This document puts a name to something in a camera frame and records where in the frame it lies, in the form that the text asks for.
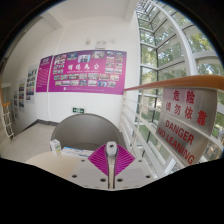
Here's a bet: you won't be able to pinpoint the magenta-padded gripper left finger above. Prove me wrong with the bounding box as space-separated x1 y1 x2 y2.
68 144 109 190

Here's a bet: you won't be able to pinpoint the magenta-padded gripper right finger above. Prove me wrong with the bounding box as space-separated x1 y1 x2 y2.
114 144 156 190

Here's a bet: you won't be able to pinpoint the flat white and blue box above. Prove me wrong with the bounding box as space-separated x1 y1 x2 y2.
60 145 95 159

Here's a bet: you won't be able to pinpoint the white metal railing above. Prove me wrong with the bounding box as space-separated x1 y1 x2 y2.
119 89 188 178

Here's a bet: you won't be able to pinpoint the small white and green box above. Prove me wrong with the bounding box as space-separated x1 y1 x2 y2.
49 138 62 156

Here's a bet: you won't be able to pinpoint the green exit sign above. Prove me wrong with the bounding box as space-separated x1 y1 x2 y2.
72 106 85 114

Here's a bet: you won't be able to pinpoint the metal warning sign, red letters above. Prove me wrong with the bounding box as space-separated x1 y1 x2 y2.
155 87 219 167

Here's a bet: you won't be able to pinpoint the white stair railing, wooden top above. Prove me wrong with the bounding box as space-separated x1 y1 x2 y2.
0 101 16 140

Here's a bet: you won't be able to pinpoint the wooden handrail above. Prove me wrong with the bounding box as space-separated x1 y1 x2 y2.
123 74 224 93

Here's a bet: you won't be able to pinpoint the large magenta wall poster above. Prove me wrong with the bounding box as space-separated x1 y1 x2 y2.
48 49 128 96

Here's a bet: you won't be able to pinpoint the white photo wall panel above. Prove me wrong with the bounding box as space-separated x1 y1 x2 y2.
12 91 19 118
25 64 39 103
18 78 27 113

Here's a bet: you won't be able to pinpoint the narrow magenta wall poster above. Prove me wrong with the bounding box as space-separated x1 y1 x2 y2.
35 54 54 93

